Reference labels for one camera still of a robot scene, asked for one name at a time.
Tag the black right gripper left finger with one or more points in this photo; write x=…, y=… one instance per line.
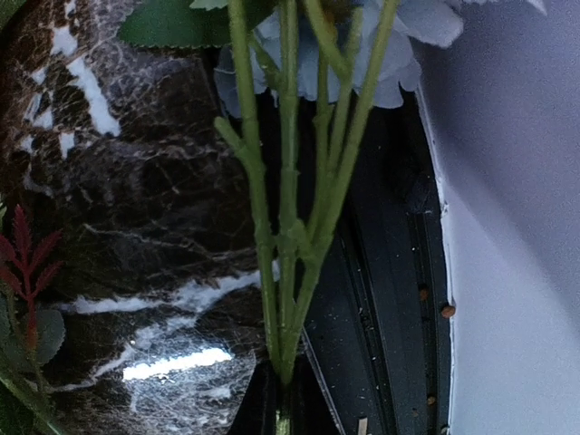
x=257, y=412

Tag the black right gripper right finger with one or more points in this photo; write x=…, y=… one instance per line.
x=310, y=414

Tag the blue flower stem bunch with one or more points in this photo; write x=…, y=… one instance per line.
x=307, y=75

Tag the pink white rose bunch right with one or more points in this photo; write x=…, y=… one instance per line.
x=31, y=336

